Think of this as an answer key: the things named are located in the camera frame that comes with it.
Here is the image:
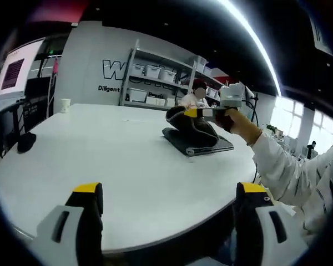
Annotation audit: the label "grey plush towel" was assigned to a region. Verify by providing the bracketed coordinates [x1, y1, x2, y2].
[162, 106, 235, 158]

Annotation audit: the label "person's right hand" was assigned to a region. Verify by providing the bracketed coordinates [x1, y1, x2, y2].
[215, 108, 264, 147]

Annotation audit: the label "black monitor on stand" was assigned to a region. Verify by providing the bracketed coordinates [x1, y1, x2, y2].
[244, 85, 260, 125]

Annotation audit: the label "person's legs blue jeans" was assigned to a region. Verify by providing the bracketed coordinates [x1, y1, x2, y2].
[210, 227, 238, 264]

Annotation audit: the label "long ceiling light strip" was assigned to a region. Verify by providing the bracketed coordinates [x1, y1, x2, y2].
[219, 0, 283, 96]

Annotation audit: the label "row of white storage bins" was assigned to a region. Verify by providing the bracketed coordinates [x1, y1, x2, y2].
[127, 57, 225, 108]

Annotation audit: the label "grey metal storage shelf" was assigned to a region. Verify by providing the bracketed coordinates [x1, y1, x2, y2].
[119, 38, 239, 111]

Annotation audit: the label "person's torso white shirt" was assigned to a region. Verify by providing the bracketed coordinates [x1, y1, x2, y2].
[294, 142, 333, 236]

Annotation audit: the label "black bag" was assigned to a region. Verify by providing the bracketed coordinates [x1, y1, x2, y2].
[17, 132, 37, 154]

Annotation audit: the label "white paper cup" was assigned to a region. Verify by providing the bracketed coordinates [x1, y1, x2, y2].
[60, 98, 72, 114]

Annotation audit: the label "grey side desk black legs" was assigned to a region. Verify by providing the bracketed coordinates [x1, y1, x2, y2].
[0, 95, 27, 158]

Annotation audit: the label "black computer monitor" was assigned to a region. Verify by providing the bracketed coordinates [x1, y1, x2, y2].
[24, 77, 53, 96]

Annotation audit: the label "white presentation screen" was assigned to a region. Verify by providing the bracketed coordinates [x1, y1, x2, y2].
[0, 38, 45, 98]

